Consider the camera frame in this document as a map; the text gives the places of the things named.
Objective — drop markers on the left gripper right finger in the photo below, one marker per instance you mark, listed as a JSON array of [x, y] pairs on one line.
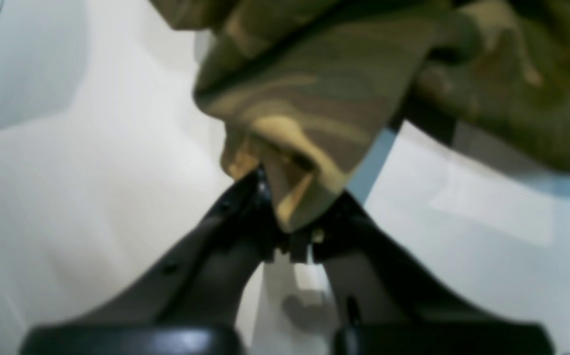
[[389, 303]]

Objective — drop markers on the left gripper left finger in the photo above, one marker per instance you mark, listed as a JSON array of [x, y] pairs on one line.
[[187, 302]]

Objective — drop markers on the camouflage t-shirt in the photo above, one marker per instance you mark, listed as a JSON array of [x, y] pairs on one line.
[[304, 87]]

